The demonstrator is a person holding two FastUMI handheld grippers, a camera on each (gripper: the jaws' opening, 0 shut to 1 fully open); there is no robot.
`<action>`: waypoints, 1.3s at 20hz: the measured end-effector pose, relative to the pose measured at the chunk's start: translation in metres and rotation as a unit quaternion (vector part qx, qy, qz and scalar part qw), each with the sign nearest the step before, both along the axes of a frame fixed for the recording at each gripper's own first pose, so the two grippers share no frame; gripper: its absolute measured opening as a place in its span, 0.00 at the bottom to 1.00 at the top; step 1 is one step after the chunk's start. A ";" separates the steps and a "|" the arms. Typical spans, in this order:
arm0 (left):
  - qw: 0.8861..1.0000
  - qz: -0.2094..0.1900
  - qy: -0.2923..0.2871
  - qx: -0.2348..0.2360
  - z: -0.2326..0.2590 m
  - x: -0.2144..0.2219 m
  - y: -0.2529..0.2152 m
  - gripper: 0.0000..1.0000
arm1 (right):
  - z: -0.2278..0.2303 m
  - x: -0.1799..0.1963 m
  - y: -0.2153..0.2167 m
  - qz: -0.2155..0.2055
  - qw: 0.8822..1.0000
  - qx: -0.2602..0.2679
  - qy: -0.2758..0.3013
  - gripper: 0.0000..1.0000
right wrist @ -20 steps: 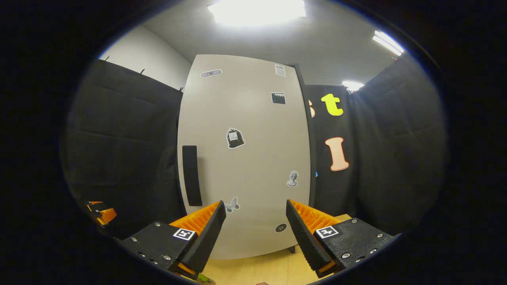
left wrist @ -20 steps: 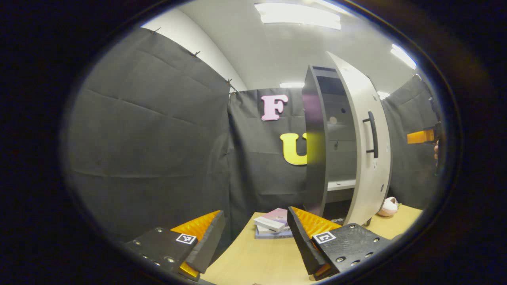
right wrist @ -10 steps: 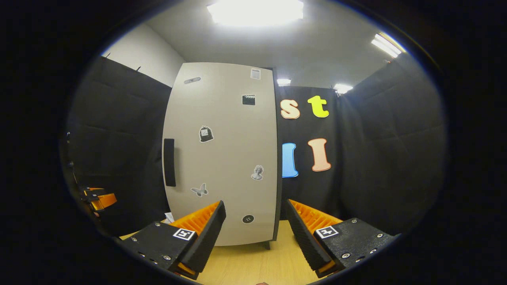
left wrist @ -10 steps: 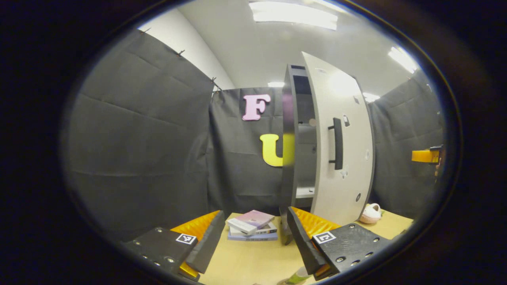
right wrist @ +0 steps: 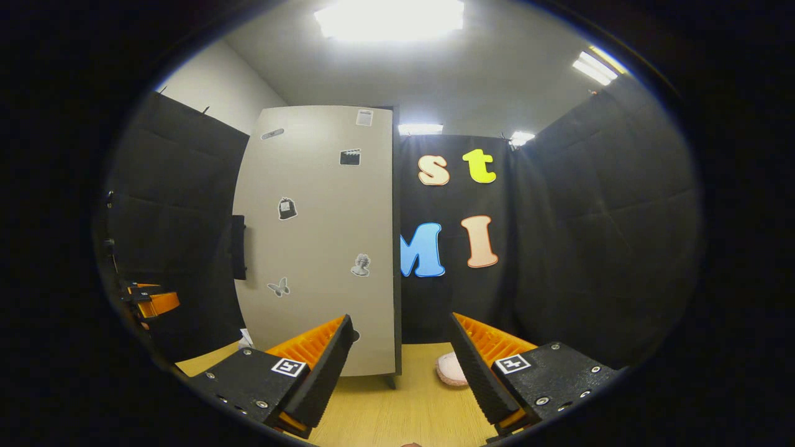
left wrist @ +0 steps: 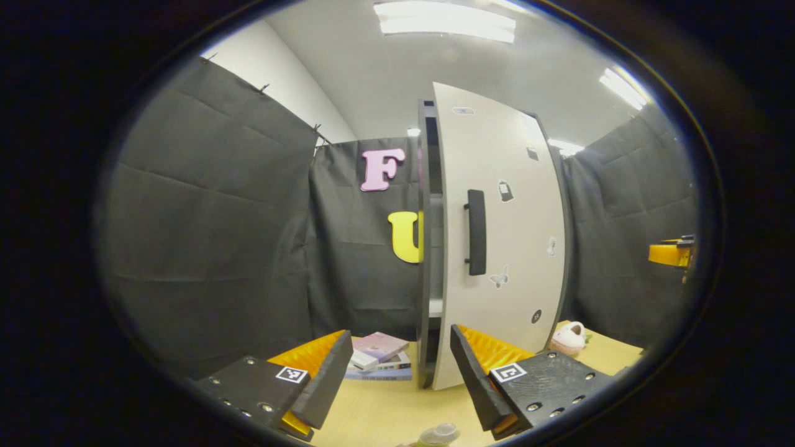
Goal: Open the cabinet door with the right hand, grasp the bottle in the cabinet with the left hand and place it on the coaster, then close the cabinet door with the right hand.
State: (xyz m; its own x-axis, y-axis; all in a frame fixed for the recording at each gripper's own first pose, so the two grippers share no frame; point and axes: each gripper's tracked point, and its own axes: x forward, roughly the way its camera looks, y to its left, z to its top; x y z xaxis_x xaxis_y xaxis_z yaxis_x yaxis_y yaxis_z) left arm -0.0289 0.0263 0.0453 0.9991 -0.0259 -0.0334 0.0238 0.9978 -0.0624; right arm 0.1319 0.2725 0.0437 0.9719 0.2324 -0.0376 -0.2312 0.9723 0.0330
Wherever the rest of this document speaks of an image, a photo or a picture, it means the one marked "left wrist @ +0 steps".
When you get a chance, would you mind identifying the pink plush toy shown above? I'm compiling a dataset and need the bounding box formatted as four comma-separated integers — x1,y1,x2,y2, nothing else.
550,321,587,358

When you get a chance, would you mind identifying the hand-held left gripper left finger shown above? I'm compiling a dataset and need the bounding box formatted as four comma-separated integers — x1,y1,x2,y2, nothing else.
193,330,355,443

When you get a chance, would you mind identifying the white book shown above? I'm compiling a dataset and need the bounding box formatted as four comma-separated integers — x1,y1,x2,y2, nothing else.
347,350,412,373

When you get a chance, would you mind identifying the black cabinet door handle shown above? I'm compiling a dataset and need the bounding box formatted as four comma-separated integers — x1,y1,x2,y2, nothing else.
464,189,487,276

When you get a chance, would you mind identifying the blue book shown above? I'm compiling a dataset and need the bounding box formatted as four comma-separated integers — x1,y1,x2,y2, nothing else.
345,366,413,381

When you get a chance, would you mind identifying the black backdrop cloth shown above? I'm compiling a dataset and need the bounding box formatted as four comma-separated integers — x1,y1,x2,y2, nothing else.
99,57,699,379

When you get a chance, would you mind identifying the clear bottle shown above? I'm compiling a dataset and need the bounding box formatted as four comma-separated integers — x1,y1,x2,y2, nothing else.
397,423,461,447

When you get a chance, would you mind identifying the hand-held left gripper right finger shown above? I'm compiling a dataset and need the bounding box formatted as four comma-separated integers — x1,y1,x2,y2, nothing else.
450,323,616,441

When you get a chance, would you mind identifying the white cabinet door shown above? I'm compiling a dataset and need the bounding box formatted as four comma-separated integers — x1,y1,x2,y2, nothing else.
430,82,567,392

